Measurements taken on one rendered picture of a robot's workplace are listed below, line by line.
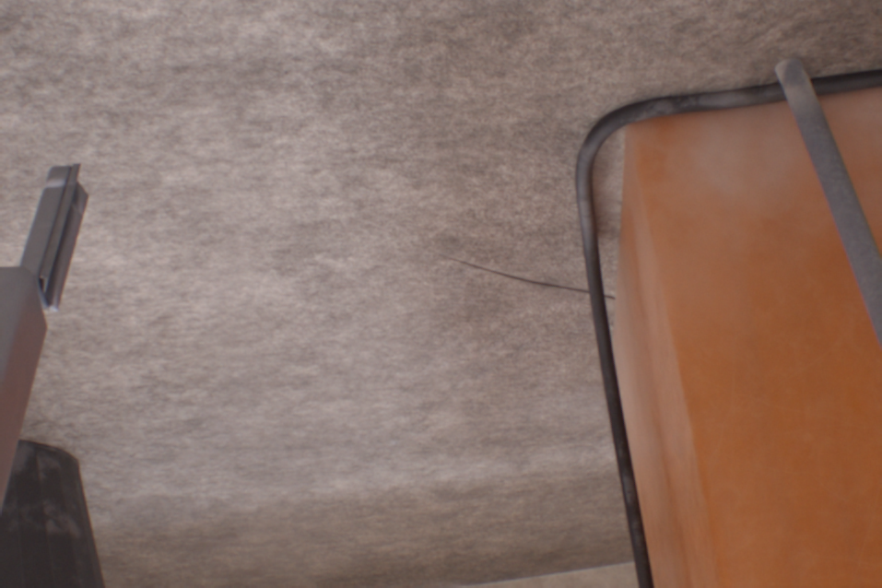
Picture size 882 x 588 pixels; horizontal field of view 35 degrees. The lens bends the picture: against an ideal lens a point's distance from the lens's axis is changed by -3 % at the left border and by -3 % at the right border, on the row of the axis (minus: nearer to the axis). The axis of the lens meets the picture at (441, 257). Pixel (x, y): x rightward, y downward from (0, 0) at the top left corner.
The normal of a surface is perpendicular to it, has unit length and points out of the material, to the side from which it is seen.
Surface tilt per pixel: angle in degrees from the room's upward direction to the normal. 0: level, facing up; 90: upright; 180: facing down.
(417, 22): 0
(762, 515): 90
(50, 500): 99
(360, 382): 0
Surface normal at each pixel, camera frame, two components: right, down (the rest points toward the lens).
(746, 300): -0.09, -0.41
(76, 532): 0.91, -0.38
